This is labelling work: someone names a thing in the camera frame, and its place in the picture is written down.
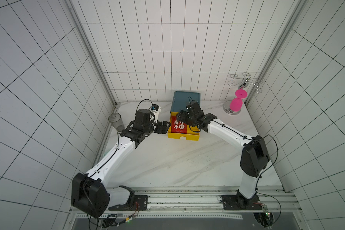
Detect metal base rail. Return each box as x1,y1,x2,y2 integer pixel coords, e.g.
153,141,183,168
70,185,301,220

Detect clear plastic cup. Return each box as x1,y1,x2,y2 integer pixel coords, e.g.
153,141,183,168
108,113,125,133

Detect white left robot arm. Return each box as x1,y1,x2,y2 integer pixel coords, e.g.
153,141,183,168
71,104,171,219

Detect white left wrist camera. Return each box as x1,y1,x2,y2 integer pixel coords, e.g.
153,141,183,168
150,104,162,122

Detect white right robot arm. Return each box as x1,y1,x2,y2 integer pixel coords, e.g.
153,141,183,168
176,101,270,210

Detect red postcard with white characters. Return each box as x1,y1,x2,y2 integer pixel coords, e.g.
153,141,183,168
171,116,187,134

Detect teal drawer cabinet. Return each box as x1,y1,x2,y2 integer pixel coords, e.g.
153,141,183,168
170,91,201,113

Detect chrome stand with pink cups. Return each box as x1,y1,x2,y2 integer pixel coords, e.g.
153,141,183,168
222,72,262,115

